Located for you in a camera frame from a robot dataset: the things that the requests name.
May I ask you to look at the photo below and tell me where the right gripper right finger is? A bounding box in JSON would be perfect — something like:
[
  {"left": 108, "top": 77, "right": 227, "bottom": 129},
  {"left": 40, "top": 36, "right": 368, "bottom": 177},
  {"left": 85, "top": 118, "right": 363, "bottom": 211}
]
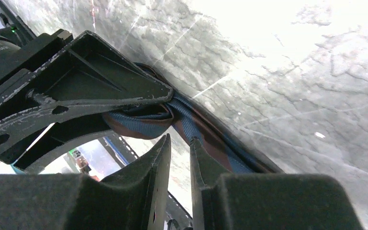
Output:
[{"left": 190, "top": 138, "right": 363, "bottom": 230}]

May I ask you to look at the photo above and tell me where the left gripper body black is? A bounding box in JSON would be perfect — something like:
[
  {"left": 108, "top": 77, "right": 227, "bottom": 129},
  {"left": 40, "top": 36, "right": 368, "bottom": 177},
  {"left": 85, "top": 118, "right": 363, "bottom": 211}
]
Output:
[{"left": 0, "top": 29, "right": 73, "bottom": 86}]

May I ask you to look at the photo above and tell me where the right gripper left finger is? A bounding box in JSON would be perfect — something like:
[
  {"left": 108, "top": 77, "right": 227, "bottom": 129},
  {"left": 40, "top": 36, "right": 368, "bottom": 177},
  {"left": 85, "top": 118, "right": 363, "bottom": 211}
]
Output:
[{"left": 0, "top": 135, "right": 171, "bottom": 230}]

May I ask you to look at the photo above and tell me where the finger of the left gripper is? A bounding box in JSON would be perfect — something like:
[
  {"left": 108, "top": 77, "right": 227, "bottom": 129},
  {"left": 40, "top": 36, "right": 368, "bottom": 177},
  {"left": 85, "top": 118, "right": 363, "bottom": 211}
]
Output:
[
  {"left": 0, "top": 31, "right": 173, "bottom": 156},
  {"left": 12, "top": 114, "right": 114, "bottom": 174}
]

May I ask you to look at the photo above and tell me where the navy brown striped tie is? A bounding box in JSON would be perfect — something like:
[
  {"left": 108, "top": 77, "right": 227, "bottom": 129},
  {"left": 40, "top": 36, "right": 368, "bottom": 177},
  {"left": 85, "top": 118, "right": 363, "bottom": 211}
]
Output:
[{"left": 102, "top": 63, "right": 283, "bottom": 174}]

